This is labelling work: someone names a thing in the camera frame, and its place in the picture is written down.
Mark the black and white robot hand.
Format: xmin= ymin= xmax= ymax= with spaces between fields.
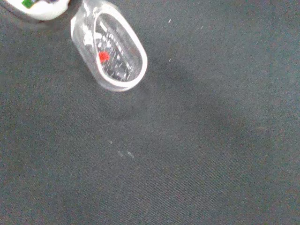
xmin=0 ymin=0 xmax=72 ymax=24

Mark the black bench cloth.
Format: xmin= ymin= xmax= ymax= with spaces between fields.
xmin=0 ymin=0 xmax=300 ymax=225

